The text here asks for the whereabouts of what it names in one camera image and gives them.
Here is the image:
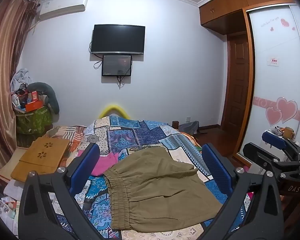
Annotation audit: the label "beige bedside board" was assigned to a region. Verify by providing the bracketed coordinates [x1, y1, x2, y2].
[0, 147, 23, 180]

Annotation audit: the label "orange fleece blanket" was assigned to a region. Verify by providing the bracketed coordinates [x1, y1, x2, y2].
[176, 129, 203, 153]

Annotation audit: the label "wooden overhead cabinet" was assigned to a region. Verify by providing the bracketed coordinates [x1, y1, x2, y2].
[199, 0, 300, 35]

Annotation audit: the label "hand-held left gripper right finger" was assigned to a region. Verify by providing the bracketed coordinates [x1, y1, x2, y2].
[201, 143, 284, 240]

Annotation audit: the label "green patterned bag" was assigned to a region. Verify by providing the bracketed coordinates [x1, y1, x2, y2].
[16, 105, 52, 134]

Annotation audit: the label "pile of papers and packets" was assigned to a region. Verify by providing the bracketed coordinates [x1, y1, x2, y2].
[0, 180, 23, 233]

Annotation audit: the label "brown striped curtain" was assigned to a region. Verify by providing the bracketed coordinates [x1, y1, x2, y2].
[0, 0, 40, 178]

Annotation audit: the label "grey neck pillow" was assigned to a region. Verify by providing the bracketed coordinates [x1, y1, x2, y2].
[27, 82, 60, 114]

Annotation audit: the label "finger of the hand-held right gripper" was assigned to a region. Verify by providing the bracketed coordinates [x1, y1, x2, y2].
[242, 142, 300, 178]
[262, 131, 300, 164]

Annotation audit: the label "yellow curved cushion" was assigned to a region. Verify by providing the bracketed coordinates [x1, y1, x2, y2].
[99, 103, 130, 119]

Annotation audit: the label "white air conditioner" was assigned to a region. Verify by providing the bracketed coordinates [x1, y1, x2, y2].
[39, 0, 88, 20]

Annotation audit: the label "black wall television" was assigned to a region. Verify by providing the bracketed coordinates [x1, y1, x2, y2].
[90, 24, 145, 55]

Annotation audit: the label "white crumpled cloth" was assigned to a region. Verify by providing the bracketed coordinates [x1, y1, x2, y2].
[10, 69, 32, 90]

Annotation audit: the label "bamboo lap desk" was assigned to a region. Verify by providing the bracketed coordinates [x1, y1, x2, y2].
[10, 137, 71, 182]

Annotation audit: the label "brown wooden door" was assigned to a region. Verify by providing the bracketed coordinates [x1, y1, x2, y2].
[220, 34, 252, 134]

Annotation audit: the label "orange box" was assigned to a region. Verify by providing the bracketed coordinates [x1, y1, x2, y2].
[25, 100, 44, 112]

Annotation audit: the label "dark grey bag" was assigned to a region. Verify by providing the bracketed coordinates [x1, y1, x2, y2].
[179, 121, 200, 134]

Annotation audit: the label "pink cloth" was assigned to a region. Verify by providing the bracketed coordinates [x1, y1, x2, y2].
[91, 152, 119, 177]

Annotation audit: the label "wardrobe with heart print doors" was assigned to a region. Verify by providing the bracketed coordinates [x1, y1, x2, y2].
[236, 4, 300, 170]

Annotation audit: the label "blue patchwork print blanket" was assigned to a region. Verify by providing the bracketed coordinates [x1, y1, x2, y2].
[56, 116, 250, 240]

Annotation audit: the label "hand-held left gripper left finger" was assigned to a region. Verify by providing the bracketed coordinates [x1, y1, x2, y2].
[17, 142, 108, 240]

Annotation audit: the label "olive green pants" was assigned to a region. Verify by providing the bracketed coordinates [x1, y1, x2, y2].
[103, 146, 223, 233]

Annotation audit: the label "small black wall monitor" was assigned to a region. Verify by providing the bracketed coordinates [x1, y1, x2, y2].
[102, 54, 133, 77]

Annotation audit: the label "orange striped blanket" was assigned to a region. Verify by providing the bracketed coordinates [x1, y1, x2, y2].
[44, 125, 87, 155]

